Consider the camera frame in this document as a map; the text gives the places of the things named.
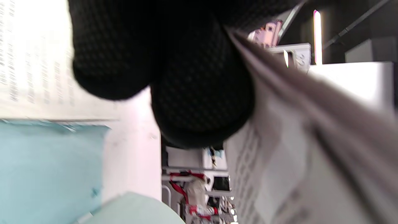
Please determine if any person's left hand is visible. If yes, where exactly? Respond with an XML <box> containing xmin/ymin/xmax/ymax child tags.
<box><xmin>67</xmin><ymin>0</ymin><xmax>299</xmax><ymax>149</ymax></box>

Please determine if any printed worksheet document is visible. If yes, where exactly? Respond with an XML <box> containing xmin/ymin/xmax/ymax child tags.
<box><xmin>0</xmin><ymin>0</ymin><xmax>125</xmax><ymax>121</ymax></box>

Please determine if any newspaper document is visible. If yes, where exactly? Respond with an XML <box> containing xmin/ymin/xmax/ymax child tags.
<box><xmin>223</xmin><ymin>26</ymin><xmax>398</xmax><ymax>224</ymax></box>

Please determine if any mint green accordion folder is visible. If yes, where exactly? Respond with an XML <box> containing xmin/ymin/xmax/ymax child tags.
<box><xmin>77</xmin><ymin>192</ymin><xmax>186</xmax><ymax>224</ymax></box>

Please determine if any blue paper document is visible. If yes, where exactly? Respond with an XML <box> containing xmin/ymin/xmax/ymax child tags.
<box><xmin>0</xmin><ymin>119</ymin><xmax>111</xmax><ymax>224</ymax></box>

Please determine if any beige bag with red strap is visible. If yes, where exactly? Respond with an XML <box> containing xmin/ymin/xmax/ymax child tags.
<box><xmin>169</xmin><ymin>171</ymin><xmax>219</xmax><ymax>222</ymax></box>

